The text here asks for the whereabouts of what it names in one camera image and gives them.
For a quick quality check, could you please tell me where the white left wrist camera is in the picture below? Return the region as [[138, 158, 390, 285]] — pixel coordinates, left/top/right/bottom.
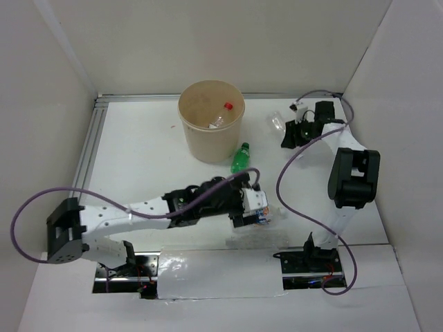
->
[[242, 188, 269, 219]]

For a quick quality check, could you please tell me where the long red label bottle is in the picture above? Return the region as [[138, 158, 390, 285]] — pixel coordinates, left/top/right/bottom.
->
[[208, 102, 233, 129]]

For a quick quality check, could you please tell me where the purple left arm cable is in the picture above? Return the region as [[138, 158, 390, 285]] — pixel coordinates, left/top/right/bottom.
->
[[10, 167, 262, 293]]

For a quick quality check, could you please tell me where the clear bottle blue label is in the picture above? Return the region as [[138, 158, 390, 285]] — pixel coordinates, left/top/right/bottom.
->
[[243, 205, 288, 228]]

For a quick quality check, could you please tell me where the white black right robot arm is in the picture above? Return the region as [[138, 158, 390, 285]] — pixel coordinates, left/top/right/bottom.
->
[[281, 101, 381, 271]]

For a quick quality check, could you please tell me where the clear bottle white cap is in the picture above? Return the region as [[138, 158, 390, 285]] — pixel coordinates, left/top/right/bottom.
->
[[266, 111, 286, 135]]

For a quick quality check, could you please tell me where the crushed clear bottle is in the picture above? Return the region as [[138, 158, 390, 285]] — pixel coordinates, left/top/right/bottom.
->
[[226, 230, 289, 250]]

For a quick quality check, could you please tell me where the beige plastic bin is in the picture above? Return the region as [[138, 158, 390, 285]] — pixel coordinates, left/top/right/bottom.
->
[[178, 80, 245, 163]]

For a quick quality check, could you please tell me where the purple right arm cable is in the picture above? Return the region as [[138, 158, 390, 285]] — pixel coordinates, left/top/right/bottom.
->
[[276, 89, 359, 295]]

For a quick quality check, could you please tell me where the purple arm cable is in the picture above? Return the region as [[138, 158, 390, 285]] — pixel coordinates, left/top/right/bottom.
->
[[10, 167, 262, 293], [276, 89, 359, 295]]

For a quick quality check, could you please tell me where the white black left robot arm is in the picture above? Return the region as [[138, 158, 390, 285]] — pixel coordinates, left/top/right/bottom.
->
[[46, 174, 268, 277]]

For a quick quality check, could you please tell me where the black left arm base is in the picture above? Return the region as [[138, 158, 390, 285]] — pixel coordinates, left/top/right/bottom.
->
[[92, 252, 160, 299]]

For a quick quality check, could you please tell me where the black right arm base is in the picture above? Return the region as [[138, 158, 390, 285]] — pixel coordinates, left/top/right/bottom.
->
[[273, 234, 347, 290]]

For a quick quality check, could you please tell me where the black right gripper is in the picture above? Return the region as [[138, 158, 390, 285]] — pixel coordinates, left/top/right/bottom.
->
[[281, 116, 318, 149]]

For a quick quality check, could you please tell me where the white foil cover sheet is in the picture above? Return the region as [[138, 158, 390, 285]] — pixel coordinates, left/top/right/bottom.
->
[[157, 250, 284, 300]]

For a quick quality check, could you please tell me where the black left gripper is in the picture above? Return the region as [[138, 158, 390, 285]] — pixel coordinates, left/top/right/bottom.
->
[[199, 172, 258, 226]]

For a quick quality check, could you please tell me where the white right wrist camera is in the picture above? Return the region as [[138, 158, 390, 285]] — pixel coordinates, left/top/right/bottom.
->
[[289, 101, 308, 124]]

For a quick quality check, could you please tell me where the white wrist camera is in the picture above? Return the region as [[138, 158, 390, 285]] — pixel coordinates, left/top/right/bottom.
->
[[289, 101, 308, 124], [242, 188, 269, 219]]

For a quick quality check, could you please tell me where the green plastic bottle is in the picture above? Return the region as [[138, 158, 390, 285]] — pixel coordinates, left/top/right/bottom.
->
[[230, 142, 250, 174]]

